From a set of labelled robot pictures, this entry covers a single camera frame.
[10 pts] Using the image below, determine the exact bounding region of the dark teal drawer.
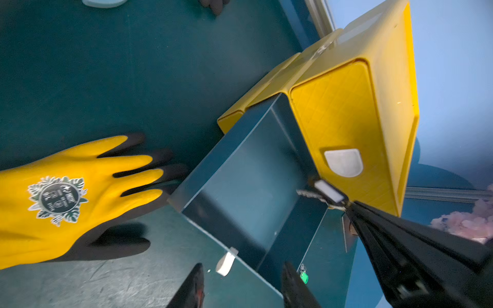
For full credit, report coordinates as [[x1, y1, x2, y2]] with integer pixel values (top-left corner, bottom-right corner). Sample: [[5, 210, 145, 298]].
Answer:
[[170, 94, 354, 307]]

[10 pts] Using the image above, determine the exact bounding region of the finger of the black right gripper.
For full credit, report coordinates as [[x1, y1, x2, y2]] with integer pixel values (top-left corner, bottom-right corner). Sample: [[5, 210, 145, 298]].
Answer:
[[345, 201, 492, 307]]

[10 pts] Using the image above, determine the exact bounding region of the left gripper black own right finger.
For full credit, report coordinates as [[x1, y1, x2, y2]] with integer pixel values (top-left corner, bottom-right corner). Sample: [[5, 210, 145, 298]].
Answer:
[[281, 262, 321, 308]]

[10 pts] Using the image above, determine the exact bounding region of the pink cherry blossom tree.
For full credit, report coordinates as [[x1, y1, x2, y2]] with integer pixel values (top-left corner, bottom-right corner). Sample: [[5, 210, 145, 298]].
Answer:
[[430, 184, 492, 245]]

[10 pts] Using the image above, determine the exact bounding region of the yellow drawer cabinet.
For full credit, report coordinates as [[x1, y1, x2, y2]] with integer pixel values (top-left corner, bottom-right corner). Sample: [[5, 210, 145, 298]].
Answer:
[[217, 1, 419, 216]]

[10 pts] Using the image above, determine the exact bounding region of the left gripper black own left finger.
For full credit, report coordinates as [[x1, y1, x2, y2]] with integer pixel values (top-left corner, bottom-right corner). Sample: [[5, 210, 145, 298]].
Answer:
[[167, 263, 205, 308]]

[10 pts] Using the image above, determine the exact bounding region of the black tag key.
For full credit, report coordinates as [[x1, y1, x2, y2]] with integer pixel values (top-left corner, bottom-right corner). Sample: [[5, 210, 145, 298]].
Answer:
[[296, 179, 349, 211]]

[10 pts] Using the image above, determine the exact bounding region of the yellow black work glove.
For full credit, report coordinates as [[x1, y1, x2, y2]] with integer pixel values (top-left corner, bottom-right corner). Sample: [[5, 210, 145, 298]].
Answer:
[[1, 133, 188, 269]]

